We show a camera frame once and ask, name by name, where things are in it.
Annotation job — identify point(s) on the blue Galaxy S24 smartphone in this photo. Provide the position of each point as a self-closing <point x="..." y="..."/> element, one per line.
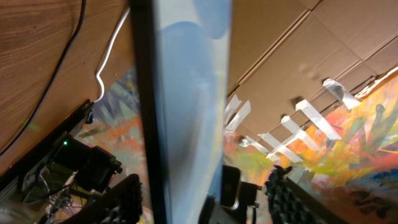
<point x="181" y="50"/>

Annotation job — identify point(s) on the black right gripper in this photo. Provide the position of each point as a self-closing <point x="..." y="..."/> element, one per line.
<point x="213" y="213"/>

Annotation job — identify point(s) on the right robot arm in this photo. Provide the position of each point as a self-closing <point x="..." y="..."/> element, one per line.
<point x="95" y="168"/>

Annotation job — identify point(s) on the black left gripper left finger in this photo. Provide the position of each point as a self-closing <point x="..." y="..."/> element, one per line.
<point x="122" y="204"/>

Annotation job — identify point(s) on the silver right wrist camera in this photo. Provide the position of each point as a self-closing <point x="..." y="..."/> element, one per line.
<point x="230" y="187"/>

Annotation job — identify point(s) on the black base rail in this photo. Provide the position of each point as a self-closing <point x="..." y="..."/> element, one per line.
<point x="26" y="171"/>

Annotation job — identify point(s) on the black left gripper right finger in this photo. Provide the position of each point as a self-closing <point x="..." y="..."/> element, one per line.
<point x="289" y="203"/>

